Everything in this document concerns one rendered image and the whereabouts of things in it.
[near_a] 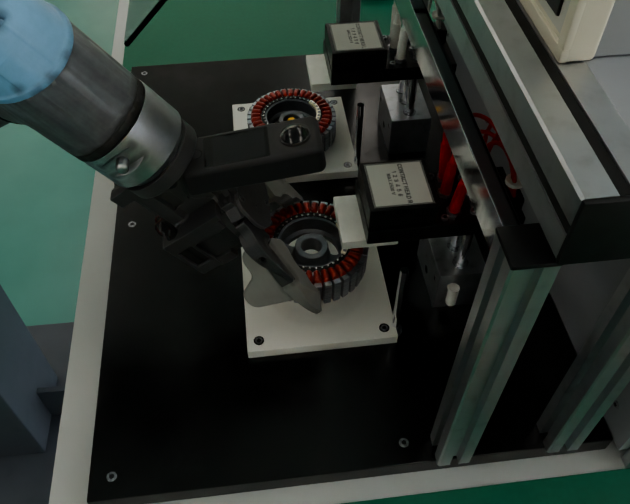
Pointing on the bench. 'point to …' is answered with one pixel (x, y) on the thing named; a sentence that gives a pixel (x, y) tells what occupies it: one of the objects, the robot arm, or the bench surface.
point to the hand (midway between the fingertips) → (315, 251)
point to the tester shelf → (565, 130)
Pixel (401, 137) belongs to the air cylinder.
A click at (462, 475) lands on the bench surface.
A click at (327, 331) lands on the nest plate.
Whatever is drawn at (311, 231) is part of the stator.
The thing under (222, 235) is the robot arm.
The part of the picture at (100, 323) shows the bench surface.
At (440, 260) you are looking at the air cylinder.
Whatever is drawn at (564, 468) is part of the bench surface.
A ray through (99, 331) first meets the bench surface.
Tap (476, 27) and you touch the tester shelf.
